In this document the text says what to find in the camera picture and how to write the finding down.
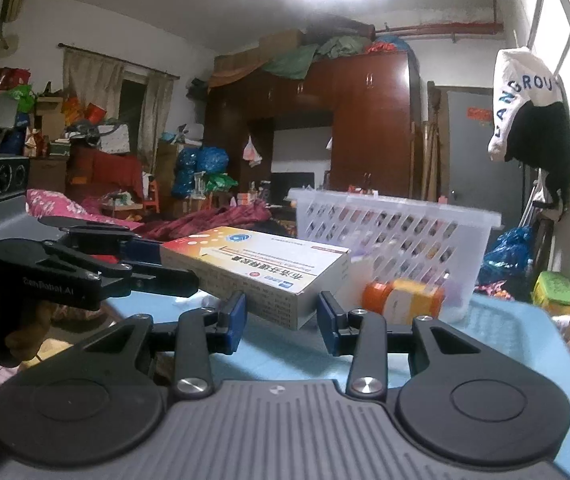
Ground white orange medicine box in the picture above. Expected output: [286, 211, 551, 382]
[160, 226, 350, 330]

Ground white plastic laundry basket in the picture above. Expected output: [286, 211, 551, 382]
[288, 188, 502, 323]

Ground left hand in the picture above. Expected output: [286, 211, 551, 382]
[0, 302, 58, 367]

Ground orange pill bottle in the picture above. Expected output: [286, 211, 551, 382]
[361, 278, 444, 325]

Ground dark clothes pile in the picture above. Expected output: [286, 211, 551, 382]
[133, 202, 271, 242]

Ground blue plastic bag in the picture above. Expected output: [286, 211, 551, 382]
[477, 226, 533, 285]

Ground grey metal door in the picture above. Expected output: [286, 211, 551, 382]
[443, 89, 524, 230]

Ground beige window curtain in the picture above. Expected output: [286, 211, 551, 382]
[63, 49, 126, 118]

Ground green box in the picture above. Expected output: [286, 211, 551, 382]
[532, 271, 570, 316]

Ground dark red wooden wardrobe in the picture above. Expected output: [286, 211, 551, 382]
[204, 51, 422, 198]

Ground white hoodie blue letters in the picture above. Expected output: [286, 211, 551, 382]
[486, 46, 566, 162]

